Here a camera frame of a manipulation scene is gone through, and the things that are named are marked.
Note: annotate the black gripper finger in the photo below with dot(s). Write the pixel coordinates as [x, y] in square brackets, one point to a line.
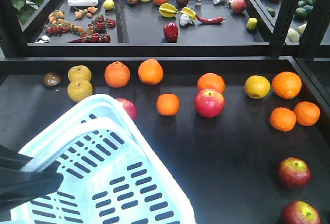
[13, 160]
[19, 187]

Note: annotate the light blue plastic basket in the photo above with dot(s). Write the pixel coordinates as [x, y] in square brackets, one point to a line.
[110, 172]

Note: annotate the red apple far left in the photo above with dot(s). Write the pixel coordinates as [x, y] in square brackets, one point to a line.
[129, 107]

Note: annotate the red apple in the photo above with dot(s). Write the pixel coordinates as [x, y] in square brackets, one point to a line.
[293, 173]
[299, 212]
[129, 107]

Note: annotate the red bell pepper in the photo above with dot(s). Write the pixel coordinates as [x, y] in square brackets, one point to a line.
[170, 31]

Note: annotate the red apple left edge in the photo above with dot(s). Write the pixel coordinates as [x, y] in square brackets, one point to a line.
[209, 103]

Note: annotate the big orange grapefruit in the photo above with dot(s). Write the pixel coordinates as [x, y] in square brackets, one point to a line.
[211, 81]

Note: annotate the white garlic bulb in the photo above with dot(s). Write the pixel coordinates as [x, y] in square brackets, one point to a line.
[185, 20]

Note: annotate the black wooden produce stand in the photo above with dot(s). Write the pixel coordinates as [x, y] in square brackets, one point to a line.
[227, 165]

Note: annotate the red chili pepper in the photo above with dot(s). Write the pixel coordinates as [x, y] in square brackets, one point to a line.
[217, 20]

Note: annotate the yellow brown pear fruit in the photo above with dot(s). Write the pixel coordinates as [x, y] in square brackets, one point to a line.
[257, 87]

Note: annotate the small orange left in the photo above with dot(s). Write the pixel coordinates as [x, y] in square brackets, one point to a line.
[282, 119]

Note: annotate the small orange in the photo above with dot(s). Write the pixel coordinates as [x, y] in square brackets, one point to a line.
[282, 119]
[307, 113]

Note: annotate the red apple left middle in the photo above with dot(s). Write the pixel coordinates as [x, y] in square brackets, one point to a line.
[293, 173]

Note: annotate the red apple front left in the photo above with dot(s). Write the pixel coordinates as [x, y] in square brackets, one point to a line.
[299, 212]

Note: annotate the large orange fruit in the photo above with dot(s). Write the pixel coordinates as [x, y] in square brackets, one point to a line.
[287, 85]

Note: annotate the small orange right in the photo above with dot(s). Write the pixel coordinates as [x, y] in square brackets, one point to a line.
[307, 113]

